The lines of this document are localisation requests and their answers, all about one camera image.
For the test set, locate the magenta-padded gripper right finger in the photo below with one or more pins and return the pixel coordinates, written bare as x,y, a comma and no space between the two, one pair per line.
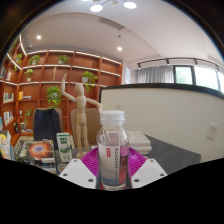
149,171

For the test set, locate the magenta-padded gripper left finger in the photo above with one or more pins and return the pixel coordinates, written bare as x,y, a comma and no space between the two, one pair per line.
77,172

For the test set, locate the clear plastic water bottle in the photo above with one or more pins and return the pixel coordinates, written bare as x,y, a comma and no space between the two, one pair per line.
111,156

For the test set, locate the thick black book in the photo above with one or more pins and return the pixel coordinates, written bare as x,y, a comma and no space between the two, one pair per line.
50,168

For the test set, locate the green white drink carton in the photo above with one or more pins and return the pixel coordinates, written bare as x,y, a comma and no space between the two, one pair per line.
65,146

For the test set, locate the stack of white boxes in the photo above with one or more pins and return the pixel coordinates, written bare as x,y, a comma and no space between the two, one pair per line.
140,140

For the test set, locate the black book with nebula cover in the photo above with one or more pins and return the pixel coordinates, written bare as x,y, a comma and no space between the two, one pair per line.
38,150

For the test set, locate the tan chair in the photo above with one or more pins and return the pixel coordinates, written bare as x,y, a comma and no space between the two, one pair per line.
95,128

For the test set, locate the chair with dark jacket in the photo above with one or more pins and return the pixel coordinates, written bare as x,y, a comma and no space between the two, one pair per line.
46,125

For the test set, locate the wooden artist mannequin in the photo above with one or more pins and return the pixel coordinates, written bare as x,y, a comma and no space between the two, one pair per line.
80,113

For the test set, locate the yellow covered book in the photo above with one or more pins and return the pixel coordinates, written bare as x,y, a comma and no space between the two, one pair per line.
5,146

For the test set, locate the grey curtain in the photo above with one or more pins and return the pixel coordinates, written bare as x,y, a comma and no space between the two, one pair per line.
155,75

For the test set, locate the window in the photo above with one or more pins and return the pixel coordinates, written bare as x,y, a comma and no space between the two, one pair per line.
203,77

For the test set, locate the branched ceiling lamp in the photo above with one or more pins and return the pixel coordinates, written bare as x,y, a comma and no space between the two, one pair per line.
96,7

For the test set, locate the white wall outlet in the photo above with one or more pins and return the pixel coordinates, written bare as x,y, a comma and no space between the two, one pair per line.
118,106
212,131

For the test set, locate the wooden wall shelf unit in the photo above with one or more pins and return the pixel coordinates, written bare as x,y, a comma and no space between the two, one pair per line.
43,75

